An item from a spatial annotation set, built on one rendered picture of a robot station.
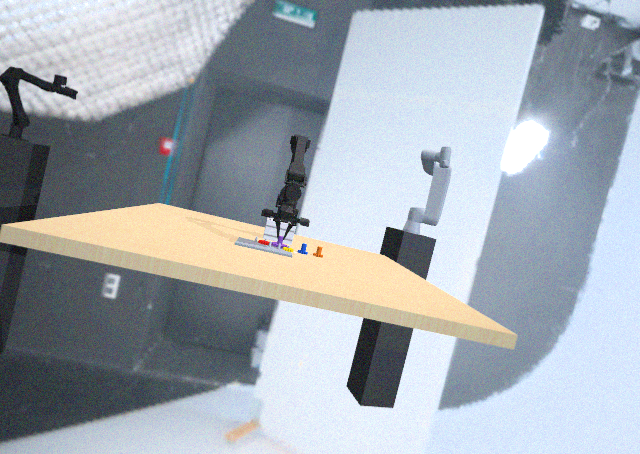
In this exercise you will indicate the purple gear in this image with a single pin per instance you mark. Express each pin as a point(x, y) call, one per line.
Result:
point(280, 240)

